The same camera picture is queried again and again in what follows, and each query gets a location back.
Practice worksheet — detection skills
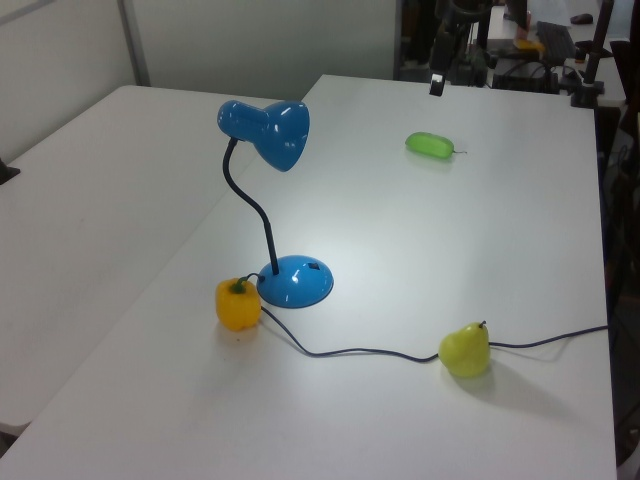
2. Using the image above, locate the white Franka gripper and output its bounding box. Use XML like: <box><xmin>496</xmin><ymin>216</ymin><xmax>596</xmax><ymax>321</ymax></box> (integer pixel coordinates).
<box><xmin>428</xmin><ymin>22</ymin><xmax>454</xmax><ymax>98</ymax></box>

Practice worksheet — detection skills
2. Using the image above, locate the blue desk lamp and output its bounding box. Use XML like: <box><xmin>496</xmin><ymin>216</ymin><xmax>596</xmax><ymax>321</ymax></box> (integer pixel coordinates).
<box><xmin>215</xmin><ymin>98</ymin><xmax>335</xmax><ymax>309</ymax></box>

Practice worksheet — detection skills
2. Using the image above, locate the green toy bitter gourd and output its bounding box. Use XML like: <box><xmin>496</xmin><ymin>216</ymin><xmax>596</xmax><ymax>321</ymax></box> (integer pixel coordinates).
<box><xmin>404</xmin><ymin>131</ymin><xmax>469</xmax><ymax>160</ymax></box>

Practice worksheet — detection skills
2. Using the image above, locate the black equipment base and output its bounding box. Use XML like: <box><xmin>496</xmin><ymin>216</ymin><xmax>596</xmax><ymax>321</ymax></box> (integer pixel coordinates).
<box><xmin>492</xmin><ymin>49</ymin><xmax>561</xmax><ymax>94</ymax></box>

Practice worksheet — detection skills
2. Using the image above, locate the black computer keyboard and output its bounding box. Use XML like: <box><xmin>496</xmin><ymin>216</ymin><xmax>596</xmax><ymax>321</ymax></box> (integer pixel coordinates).
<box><xmin>535</xmin><ymin>20</ymin><xmax>579</xmax><ymax>65</ymax></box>

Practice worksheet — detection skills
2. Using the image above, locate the yellow-green toy pear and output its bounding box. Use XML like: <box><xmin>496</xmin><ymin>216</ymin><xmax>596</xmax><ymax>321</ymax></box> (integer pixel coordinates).
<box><xmin>438</xmin><ymin>320</ymin><xmax>492</xmax><ymax>378</ymax></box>

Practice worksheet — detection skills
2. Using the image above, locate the yellow toy bell pepper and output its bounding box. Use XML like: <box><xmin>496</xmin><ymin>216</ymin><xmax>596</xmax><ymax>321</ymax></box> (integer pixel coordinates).
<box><xmin>214</xmin><ymin>276</ymin><xmax>263</xmax><ymax>333</ymax></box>

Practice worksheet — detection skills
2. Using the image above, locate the black table clamp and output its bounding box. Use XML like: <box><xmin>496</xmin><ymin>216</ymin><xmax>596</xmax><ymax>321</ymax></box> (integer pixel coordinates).
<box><xmin>0</xmin><ymin>157</ymin><xmax>22</xmax><ymax>186</ymax></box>

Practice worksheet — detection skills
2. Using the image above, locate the black camera stand pole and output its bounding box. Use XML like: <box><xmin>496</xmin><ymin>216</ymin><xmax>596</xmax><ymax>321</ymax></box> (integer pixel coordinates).
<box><xmin>571</xmin><ymin>0</ymin><xmax>615</xmax><ymax>109</ymax></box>

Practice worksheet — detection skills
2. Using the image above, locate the black lamp power cable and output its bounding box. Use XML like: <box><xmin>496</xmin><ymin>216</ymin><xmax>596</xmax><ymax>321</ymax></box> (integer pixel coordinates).
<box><xmin>244</xmin><ymin>272</ymin><xmax>610</xmax><ymax>363</ymax></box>

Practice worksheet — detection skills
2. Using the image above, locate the grey partition frame post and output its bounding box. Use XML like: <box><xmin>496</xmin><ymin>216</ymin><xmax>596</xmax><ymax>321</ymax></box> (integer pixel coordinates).
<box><xmin>118</xmin><ymin>0</ymin><xmax>152</xmax><ymax>87</ymax></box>

